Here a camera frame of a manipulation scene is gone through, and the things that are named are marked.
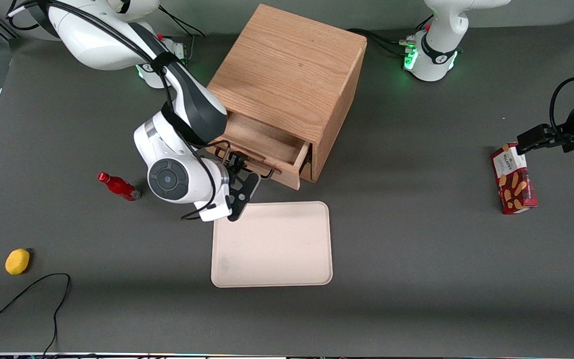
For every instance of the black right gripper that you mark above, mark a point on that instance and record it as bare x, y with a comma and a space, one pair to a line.
235, 163

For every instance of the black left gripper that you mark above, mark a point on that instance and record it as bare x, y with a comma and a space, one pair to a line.
572, 124

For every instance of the wooden drawer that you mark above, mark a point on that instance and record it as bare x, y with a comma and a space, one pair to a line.
267, 142
307, 172

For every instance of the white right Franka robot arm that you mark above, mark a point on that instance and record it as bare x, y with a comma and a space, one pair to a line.
97, 40

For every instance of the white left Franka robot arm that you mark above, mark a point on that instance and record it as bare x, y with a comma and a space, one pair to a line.
439, 30

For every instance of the oak wooden drawer cabinet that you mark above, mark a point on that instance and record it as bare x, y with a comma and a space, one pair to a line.
287, 65

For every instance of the red Walkers cookie box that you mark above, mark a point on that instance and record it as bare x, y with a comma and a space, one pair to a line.
513, 184

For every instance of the cream plastic tray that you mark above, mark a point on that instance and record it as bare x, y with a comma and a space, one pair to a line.
277, 249

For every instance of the red plastic bottle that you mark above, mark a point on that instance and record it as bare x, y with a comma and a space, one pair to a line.
120, 187

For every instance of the yellow lemon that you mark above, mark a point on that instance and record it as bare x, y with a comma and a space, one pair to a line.
17, 262

